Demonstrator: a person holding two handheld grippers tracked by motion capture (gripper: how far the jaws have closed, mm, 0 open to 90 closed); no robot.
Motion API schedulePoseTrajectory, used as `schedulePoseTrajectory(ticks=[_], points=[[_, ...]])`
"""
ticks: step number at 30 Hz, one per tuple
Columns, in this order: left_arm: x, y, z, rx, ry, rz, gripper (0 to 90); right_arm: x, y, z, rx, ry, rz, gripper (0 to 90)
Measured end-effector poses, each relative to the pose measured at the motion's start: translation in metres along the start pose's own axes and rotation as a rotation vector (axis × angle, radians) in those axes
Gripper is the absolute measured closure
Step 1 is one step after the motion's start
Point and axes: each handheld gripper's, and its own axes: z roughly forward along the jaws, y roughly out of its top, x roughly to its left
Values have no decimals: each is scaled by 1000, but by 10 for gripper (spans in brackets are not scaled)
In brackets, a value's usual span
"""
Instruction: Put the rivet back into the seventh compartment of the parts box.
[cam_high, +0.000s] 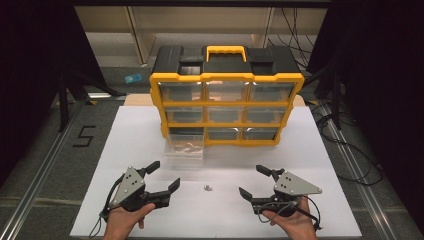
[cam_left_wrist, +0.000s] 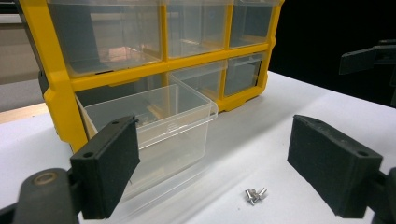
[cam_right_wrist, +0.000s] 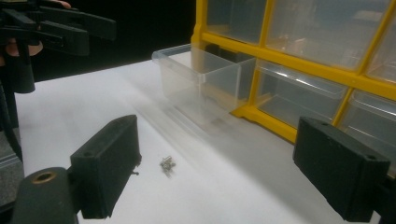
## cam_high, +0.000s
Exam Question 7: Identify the small blue packet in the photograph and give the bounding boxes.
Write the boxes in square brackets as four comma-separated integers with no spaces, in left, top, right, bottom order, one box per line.
[124,73,144,85]

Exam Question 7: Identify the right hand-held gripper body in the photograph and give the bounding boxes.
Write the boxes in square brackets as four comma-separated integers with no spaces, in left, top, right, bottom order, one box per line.
[251,170,323,218]

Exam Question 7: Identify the person's right hand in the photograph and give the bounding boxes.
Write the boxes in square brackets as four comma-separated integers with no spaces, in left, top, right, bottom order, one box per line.
[270,196,318,240]

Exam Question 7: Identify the clear plastic storage drawer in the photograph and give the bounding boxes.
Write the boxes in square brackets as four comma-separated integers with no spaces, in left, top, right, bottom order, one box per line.
[163,128,205,160]

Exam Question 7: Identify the grid of clear drawers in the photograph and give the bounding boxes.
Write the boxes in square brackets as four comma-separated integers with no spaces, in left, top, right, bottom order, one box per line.
[158,80,296,142]

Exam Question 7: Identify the black metal stand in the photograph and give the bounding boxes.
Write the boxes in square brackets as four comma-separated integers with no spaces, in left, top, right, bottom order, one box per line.
[302,61,346,132]
[55,68,128,133]

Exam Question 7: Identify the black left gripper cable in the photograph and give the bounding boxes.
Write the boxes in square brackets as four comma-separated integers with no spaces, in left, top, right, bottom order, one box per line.
[89,175,125,238]

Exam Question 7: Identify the yellow black organizer cabinet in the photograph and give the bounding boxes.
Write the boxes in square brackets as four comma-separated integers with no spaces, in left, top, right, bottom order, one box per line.
[149,45,305,148]

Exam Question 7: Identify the black curtain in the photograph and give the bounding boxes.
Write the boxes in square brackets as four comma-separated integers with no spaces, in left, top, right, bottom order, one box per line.
[0,0,108,189]
[305,0,424,233]

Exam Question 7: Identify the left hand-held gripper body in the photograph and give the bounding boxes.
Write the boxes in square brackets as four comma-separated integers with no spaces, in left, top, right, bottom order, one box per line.
[111,166,172,212]

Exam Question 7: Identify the black floor cables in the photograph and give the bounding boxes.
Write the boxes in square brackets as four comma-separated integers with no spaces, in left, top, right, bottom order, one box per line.
[313,101,385,187]

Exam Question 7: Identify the person's left hand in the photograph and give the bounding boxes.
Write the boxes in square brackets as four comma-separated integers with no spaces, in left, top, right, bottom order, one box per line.
[103,203,157,240]

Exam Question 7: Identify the black hanging cables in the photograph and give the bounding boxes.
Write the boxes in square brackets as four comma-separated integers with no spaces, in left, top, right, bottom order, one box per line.
[267,7,318,69]

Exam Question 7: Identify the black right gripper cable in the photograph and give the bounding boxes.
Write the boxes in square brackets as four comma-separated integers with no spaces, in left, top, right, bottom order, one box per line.
[258,195,324,233]

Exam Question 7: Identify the white table cover sheet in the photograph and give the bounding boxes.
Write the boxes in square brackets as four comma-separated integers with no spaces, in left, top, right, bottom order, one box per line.
[69,105,363,240]

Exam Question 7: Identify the metal floor rail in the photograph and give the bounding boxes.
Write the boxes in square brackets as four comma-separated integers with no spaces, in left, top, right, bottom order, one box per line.
[0,99,88,240]
[309,99,399,240]

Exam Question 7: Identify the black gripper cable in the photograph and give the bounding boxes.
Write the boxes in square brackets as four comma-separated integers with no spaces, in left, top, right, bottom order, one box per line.
[89,175,125,238]
[258,195,324,233]

